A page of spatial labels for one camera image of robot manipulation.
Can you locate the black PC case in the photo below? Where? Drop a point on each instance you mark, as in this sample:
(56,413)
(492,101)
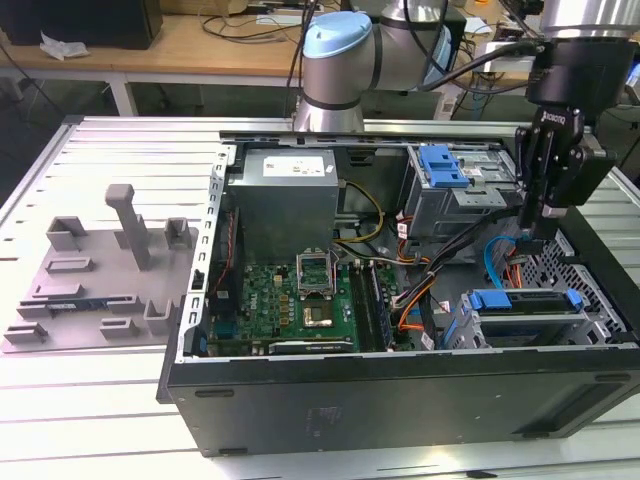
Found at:
(400,410)

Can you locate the brown cardboard box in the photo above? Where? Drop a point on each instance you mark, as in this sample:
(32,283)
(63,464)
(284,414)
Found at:
(200,6)

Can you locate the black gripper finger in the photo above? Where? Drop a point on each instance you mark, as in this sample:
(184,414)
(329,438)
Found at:
(527,165)
(552,180)

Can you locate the black side camera mount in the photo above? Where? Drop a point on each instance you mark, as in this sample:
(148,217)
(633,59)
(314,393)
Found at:
(592,175)

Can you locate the white paper sheet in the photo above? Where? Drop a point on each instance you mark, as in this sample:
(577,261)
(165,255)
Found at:
(479,26)

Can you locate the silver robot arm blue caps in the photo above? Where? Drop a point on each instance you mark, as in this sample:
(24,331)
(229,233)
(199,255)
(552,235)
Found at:
(340,65)

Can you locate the large black box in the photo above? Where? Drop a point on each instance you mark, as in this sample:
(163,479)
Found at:
(100,25)

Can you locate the green motherboard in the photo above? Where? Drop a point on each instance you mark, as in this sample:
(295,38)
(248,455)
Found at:
(265,300)

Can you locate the grey parts rack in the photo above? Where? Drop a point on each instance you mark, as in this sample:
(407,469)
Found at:
(100,280)

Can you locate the grey power supply unit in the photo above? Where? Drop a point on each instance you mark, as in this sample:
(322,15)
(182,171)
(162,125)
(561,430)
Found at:
(280,215)

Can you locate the blue drive latch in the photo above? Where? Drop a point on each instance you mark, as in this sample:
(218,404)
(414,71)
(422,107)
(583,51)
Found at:
(435,165)

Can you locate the hard disk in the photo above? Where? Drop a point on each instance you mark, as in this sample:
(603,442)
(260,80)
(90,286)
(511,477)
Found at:
(490,300)

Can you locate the black graphics card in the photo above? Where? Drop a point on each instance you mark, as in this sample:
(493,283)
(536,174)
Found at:
(310,346)

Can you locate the CPU socket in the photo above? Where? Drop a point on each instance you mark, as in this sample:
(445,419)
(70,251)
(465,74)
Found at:
(320,315)

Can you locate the wooden desk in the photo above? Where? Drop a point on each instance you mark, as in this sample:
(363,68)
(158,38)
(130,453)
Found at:
(150,55)

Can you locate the RAM stick on rack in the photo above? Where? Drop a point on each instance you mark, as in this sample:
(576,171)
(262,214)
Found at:
(75,304)

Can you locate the crumpled white plastic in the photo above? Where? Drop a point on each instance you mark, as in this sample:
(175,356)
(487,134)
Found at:
(62,47)

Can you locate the grey optical drive cage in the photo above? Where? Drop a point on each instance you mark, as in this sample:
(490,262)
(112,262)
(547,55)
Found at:
(440,210)

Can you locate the grey disk bay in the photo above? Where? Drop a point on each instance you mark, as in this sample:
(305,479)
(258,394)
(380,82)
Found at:
(470,331)

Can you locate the installed RAM stick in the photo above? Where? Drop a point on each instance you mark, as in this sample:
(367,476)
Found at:
(381,310)

